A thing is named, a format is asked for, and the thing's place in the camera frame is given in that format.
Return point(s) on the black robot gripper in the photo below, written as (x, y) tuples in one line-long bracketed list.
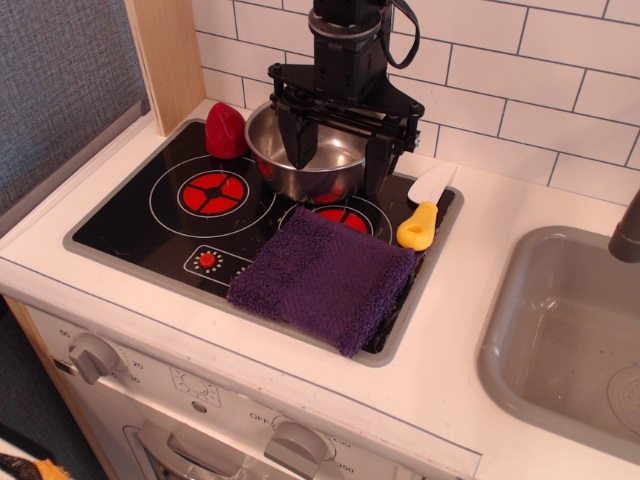
[(346, 88)]

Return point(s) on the yellow handled toy knife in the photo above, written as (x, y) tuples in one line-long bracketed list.
[(417, 232)]

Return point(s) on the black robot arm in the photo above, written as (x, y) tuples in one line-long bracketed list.
[(348, 12)]

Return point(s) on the red toy pepper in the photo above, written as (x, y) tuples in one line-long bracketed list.
[(225, 132)]

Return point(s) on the purple folded towel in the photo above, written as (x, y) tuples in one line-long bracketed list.
[(325, 278)]

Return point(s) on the black toy stovetop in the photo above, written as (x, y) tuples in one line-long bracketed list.
[(190, 223)]

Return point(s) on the grey faucet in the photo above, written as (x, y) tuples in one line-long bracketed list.
[(624, 243)]

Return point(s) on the grey sink basin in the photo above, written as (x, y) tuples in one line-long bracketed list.
[(561, 350)]

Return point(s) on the grey right oven knob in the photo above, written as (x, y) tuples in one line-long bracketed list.
[(296, 448)]

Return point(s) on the grey oven knob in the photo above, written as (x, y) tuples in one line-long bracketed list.
[(296, 448), (92, 357)]

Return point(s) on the grey left oven knob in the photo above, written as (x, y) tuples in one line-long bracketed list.
[(92, 357)]

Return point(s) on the white toy oven front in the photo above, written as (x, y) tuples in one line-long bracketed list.
[(150, 419)]

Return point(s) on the orange striped object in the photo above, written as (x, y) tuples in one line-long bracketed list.
[(23, 469)]

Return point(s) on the wooden side post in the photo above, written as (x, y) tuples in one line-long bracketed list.
[(165, 38)]

